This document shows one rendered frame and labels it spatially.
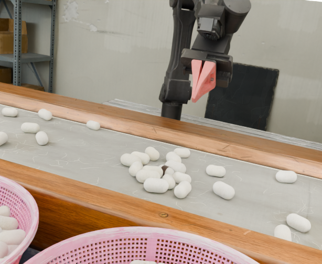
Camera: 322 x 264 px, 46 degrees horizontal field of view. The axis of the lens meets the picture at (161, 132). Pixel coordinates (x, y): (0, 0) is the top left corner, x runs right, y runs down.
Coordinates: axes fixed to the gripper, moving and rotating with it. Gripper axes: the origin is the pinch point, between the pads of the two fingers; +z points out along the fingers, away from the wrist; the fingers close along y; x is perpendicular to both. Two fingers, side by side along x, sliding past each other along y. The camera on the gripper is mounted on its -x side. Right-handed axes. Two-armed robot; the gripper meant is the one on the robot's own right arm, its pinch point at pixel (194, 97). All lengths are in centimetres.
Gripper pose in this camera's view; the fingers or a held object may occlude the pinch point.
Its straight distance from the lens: 72.7
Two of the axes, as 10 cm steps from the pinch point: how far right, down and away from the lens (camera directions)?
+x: 1.2, 5.7, 8.1
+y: 9.3, 2.1, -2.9
